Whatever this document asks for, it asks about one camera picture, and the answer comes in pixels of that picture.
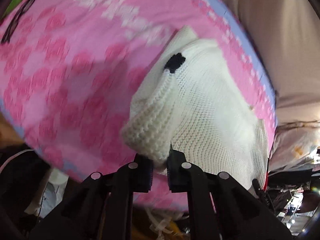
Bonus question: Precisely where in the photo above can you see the white red black knit sweater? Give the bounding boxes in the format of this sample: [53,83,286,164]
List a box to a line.
[121,27,268,190]

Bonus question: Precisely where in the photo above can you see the floral cream pillow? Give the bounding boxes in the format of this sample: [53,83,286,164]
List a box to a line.
[268,121,319,172]

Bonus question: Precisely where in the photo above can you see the pink floral bed sheet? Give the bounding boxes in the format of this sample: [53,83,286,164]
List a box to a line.
[1,0,277,180]

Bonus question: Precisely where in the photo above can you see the black eyeglasses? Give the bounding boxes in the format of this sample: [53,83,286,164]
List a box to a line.
[1,0,36,44]

